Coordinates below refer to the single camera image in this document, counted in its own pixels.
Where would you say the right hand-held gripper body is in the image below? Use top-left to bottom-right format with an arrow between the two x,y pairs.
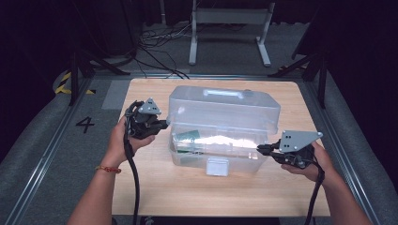
271,129 -> 324,170

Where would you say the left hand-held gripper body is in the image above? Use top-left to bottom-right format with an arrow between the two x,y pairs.
124,97 -> 162,141

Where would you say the green white carton box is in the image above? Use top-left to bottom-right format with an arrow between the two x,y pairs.
171,128 -> 205,157

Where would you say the clear plastic storage box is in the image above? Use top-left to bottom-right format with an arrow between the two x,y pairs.
166,84 -> 282,178

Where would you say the person's left hand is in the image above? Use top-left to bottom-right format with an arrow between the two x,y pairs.
102,117 -> 157,169

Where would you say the person's right hand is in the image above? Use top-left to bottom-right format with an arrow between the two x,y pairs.
280,142 -> 335,186

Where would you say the black metal stand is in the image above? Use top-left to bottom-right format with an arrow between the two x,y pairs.
68,43 -> 131,107
268,46 -> 330,110

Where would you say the yellow black striped tape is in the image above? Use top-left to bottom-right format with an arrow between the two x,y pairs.
54,71 -> 97,96

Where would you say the white metal pole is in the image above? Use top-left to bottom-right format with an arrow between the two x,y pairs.
159,0 -> 167,26

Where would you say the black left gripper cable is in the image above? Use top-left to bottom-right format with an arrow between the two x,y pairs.
123,100 -> 142,225

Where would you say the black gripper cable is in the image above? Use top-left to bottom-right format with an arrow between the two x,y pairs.
123,100 -> 142,225
304,158 -> 327,225

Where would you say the metal floor rail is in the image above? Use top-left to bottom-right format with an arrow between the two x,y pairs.
3,78 -> 92,225
303,80 -> 382,225

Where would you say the red yellow bracelet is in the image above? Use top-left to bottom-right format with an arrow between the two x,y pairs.
95,165 -> 122,175

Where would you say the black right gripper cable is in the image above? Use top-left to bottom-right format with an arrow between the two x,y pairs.
304,158 -> 327,225

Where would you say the tangle of black floor cables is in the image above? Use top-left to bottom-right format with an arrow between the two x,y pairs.
136,21 -> 192,80

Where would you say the white metal stand frame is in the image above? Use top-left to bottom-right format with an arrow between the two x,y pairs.
188,0 -> 277,68

